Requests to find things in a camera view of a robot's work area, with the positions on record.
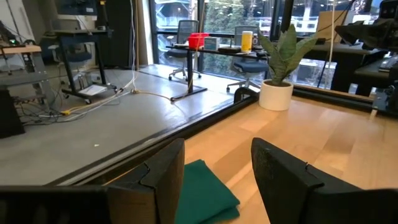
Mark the folded dark green cloth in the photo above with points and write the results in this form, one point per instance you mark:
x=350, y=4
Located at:
x=205, y=193

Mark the grey mesh office chair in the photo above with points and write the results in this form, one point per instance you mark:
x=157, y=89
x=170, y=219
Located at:
x=185, y=34

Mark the black rolling cart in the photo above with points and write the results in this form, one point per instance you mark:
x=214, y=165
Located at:
x=77, y=34

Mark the black frame corner bracket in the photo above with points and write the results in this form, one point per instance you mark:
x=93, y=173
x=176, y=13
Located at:
x=239, y=93

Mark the white and blue box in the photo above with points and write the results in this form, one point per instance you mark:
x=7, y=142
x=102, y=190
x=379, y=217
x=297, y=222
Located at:
x=212, y=43

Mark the snake plant in white pot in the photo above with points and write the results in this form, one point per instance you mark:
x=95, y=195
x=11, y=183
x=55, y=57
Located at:
x=275, y=96

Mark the yellow canister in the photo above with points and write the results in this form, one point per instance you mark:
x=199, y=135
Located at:
x=247, y=42

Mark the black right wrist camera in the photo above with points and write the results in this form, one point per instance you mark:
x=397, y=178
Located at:
x=390, y=8

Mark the black aluminium table frame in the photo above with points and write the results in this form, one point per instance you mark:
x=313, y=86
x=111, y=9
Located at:
x=326, y=97

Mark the red plastic bin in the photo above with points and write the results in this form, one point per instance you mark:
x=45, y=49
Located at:
x=197, y=41

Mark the blue seat office chair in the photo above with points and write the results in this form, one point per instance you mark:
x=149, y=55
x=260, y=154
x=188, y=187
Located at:
x=250, y=67

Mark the black window pillar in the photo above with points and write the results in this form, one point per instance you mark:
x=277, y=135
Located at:
x=283, y=15

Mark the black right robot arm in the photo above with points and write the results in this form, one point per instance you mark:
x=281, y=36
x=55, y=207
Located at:
x=393, y=93

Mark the cardboard box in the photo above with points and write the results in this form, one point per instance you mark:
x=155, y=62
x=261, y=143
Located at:
x=332, y=25

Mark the black desk with items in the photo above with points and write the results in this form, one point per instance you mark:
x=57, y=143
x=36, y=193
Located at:
x=224, y=52

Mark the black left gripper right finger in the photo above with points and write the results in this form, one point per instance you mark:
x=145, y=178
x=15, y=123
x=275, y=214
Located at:
x=286, y=189

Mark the black floor box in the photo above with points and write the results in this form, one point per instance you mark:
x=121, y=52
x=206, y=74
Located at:
x=9, y=115

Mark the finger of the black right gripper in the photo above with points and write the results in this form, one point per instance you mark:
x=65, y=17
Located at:
x=357, y=32

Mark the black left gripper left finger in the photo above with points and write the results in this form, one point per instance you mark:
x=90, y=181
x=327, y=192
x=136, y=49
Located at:
x=155, y=193

